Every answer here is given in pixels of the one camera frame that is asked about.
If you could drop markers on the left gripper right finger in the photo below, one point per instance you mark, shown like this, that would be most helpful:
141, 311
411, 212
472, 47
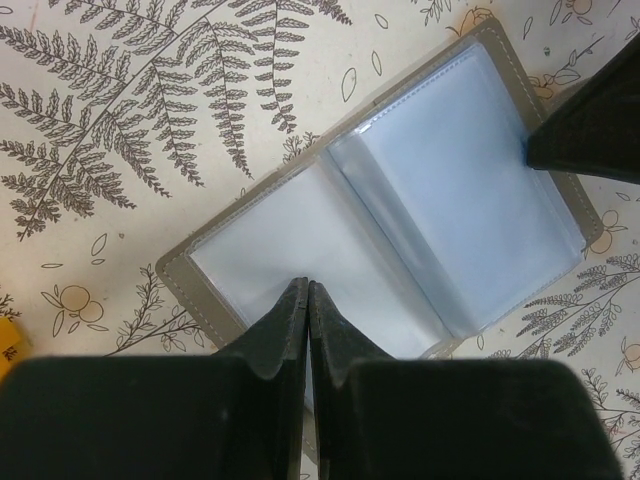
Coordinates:
382, 418

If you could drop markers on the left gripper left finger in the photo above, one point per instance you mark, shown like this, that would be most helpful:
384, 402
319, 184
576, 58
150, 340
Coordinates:
236, 414

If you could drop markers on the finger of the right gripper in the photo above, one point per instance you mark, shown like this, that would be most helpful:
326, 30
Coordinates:
596, 131

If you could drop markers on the grey card holder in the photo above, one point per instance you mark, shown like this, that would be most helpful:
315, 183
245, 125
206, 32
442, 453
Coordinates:
419, 215

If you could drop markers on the yellow toy bin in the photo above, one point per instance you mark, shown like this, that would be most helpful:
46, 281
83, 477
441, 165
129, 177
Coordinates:
15, 346

